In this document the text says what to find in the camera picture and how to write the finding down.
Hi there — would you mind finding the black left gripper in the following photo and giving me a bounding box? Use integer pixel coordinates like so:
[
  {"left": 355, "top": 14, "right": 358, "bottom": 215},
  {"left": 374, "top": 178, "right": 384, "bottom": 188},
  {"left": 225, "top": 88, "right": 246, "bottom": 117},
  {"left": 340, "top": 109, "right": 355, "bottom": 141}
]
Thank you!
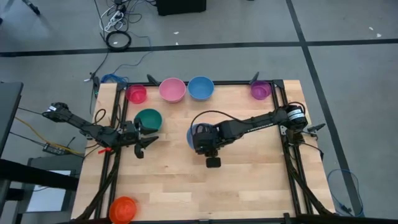
[{"left": 119, "top": 120, "right": 160, "bottom": 151}]

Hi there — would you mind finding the green plastic bowl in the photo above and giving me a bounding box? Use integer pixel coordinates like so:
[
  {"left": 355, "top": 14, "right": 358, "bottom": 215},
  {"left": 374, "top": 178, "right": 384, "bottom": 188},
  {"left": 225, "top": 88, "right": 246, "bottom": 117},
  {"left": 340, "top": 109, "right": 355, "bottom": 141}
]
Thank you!
[{"left": 134, "top": 108, "right": 164, "bottom": 133}]

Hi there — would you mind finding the pink plastic bowl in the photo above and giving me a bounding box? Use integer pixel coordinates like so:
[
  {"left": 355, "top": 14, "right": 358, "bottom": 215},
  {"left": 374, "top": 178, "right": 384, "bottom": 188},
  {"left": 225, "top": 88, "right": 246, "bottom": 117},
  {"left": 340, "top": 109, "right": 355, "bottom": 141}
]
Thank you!
[{"left": 158, "top": 77, "right": 187, "bottom": 103}]

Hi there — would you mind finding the orange translucent plastic bowl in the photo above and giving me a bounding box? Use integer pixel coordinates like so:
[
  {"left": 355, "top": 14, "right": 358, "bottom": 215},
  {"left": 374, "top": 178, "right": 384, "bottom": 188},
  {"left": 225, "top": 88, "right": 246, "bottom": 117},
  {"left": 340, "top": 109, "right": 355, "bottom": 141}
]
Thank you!
[{"left": 108, "top": 196, "right": 138, "bottom": 224}]

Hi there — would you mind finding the red translucent plastic bowl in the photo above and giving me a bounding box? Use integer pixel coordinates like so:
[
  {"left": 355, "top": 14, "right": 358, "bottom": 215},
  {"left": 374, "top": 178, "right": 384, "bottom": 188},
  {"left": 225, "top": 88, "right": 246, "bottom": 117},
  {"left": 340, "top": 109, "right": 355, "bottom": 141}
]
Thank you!
[{"left": 125, "top": 83, "right": 147, "bottom": 105}]

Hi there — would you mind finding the purple translucent plastic bowl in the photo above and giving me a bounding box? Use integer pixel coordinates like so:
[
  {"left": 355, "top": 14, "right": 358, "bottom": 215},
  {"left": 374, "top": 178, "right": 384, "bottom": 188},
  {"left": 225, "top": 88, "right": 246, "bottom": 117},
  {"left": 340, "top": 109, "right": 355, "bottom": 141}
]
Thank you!
[{"left": 250, "top": 80, "right": 272, "bottom": 101}]

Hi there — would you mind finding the small black electronics box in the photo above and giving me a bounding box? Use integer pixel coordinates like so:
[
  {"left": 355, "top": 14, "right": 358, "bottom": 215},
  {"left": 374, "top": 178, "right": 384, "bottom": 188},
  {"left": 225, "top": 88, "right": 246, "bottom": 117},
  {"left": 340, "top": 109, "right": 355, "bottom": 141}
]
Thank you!
[{"left": 42, "top": 142, "right": 68, "bottom": 156}]

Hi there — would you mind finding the white power strip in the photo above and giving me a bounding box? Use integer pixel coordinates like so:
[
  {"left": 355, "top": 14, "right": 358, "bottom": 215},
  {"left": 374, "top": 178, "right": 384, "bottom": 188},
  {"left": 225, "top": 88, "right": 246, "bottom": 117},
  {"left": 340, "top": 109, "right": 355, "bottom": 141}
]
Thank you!
[{"left": 104, "top": 11, "right": 124, "bottom": 32}]

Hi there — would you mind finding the dark side table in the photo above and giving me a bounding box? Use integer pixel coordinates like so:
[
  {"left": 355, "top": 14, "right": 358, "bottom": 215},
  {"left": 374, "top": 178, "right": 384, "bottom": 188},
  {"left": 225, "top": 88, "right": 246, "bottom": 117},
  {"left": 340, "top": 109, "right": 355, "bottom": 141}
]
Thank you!
[{"left": 0, "top": 81, "right": 24, "bottom": 156}]

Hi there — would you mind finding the black tripod leg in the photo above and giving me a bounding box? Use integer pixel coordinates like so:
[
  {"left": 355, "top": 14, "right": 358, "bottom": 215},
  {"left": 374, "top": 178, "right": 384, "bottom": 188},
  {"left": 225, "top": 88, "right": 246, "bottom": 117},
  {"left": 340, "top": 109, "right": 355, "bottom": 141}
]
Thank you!
[{"left": 21, "top": 0, "right": 42, "bottom": 16}]

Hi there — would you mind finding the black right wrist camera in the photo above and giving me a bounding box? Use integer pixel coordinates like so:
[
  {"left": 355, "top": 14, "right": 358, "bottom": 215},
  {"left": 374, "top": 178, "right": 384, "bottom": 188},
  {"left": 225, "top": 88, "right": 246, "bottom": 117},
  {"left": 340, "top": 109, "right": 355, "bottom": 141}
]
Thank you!
[{"left": 205, "top": 156, "right": 222, "bottom": 169}]

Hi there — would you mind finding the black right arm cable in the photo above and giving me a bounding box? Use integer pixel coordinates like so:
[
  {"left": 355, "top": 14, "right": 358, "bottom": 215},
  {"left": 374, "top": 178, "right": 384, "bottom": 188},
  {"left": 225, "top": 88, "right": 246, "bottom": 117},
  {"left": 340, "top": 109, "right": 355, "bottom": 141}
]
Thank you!
[{"left": 190, "top": 110, "right": 249, "bottom": 133}]

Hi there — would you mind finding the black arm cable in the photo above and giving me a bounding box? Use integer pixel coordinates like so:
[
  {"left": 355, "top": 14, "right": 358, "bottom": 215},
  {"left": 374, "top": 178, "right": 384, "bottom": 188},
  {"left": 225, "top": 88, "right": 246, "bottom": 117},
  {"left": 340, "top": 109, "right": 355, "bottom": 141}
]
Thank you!
[
  {"left": 190, "top": 110, "right": 249, "bottom": 133},
  {"left": 94, "top": 108, "right": 107, "bottom": 125}
]

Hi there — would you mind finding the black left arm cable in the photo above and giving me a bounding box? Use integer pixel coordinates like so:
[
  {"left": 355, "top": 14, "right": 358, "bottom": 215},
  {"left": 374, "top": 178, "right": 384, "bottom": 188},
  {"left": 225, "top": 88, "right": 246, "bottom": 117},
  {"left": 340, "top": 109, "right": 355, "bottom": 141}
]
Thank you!
[{"left": 94, "top": 108, "right": 107, "bottom": 125}]

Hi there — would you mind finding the black aluminium table frame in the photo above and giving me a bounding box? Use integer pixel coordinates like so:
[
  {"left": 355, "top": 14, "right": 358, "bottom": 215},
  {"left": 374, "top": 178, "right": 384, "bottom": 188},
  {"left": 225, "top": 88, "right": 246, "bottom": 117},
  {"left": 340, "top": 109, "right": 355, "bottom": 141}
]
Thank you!
[{"left": 73, "top": 79, "right": 335, "bottom": 224}]

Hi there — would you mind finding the bundled blue cable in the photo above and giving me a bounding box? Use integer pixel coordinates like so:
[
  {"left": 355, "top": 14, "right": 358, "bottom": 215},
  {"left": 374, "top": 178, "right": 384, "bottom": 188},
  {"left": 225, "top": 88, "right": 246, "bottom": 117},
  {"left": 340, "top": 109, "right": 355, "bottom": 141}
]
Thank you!
[{"left": 101, "top": 73, "right": 130, "bottom": 84}]

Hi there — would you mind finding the coiled black cable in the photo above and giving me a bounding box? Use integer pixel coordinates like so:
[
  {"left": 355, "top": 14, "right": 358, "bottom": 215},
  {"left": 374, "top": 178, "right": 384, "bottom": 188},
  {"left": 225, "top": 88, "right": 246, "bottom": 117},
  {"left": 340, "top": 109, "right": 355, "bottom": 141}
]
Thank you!
[{"left": 105, "top": 30, "right": 132, "bottom": 52}]

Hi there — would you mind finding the yellow cable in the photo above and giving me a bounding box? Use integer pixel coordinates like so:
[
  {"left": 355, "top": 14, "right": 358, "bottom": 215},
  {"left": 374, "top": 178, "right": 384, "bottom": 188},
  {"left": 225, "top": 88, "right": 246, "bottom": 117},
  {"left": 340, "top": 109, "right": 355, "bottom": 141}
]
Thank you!
[{"left": 14, "top": 116, "right": 85, "bottom": 156}]

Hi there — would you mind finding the looped blue floor cable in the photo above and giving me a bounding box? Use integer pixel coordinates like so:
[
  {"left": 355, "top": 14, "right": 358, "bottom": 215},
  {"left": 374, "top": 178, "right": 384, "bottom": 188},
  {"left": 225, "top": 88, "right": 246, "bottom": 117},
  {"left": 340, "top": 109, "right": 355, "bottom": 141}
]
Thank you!
[{"left": 326, "top": 169, "right": 365, "bottom": 218}]

